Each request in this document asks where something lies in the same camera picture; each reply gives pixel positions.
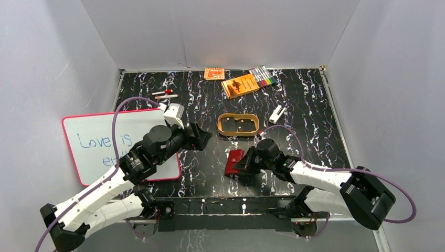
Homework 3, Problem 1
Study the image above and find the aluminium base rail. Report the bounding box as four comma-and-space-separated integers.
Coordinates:
69, 196, 383, 240

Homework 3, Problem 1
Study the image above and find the yellow oval tray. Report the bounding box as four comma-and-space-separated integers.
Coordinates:
217, 113, 259, 137

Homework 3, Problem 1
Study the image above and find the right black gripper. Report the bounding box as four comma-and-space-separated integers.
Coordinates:
234, 145, 274, 174

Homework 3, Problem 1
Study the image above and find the purple cable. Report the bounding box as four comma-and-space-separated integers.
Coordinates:
259, 124, 417, 239
34, 97, 166, 252

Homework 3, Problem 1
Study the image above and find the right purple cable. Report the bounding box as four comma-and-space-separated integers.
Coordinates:
259, 124, 417, 239

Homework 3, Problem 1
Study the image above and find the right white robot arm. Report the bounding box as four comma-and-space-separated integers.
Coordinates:
233, 139, 396, 230

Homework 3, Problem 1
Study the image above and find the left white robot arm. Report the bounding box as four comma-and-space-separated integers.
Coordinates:
40, 123, 212, 251

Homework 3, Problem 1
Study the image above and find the small orange card box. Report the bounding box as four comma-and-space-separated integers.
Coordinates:
204, 68, 225, 80

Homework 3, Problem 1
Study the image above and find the orange white marker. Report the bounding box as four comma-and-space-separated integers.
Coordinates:
154, 94, 179, 100

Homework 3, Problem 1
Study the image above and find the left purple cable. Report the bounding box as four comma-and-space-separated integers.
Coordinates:
34, 97, 166, 252

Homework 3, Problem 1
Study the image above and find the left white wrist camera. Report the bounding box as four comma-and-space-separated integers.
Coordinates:
159, 103, 185, 129

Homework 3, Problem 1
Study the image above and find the black card stack in tray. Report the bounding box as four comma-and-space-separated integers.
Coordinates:
221, 117, 237, 132

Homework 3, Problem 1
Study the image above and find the coloured marker set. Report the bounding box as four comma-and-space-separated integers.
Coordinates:
249, 66, 278, 88

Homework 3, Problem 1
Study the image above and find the orange book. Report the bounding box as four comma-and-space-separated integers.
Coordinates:
221, 73, 260, 99

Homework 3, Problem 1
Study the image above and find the red card holder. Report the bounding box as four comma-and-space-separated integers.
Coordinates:
224, 149, 245, 176

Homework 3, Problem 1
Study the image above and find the pink framed whiteboard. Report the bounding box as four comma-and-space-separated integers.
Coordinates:
62, 109, 165, 186

